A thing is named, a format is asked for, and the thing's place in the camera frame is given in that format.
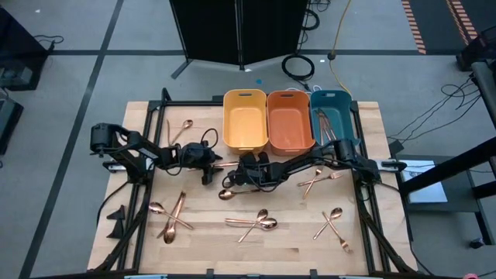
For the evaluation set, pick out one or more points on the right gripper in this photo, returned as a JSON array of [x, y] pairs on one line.
[[263, 174]]

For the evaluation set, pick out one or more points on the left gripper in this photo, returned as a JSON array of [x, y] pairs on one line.
[[197, 157]]

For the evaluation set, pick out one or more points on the long silver spoon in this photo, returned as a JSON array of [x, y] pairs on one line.
[[268, 223]]

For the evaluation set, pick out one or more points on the copper cutlery cluster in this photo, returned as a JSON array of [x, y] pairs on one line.
[[162, 229]]

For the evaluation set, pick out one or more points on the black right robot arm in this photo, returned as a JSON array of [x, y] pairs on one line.
[[310, 160]]

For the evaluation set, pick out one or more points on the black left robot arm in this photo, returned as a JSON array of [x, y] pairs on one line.
[[135, 149]]

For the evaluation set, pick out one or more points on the yellow plastic bin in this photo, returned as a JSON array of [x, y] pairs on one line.
[[245, 126]]

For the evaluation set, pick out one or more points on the orange plastic bin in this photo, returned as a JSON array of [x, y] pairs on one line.
[[290, 124]]

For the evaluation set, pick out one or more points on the black triangular spare finger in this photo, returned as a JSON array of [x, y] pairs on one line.
[[118, 231], [119, 214]]

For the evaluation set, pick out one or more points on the teal plastic bin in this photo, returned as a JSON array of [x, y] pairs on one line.
[[343, 116]]

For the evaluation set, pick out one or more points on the black folding partition screen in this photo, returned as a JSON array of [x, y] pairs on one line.
[[209, 31]]

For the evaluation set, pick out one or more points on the white paper sheet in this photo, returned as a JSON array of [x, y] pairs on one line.
[[426, 191]]

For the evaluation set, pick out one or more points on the black diagonal metal beam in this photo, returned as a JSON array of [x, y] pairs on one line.
[[445, 168]]

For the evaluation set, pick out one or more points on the grey equipment box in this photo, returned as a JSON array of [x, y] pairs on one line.
[[9, 124]]

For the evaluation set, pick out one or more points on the dark grey side table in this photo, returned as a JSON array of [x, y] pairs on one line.
[[461, 201]]

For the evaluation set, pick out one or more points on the black cabinet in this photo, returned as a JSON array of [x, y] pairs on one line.
[[19, 46]]

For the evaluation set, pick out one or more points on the black caster wheel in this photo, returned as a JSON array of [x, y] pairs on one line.
[[476, 243]]

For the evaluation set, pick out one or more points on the red round object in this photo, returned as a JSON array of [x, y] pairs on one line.
[[470, 276]]

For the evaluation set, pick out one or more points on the grey metal pole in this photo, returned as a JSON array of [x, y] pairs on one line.
[[484, 85]]

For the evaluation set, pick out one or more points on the black metal table frame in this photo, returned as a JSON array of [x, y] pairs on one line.
[[193, 103]]

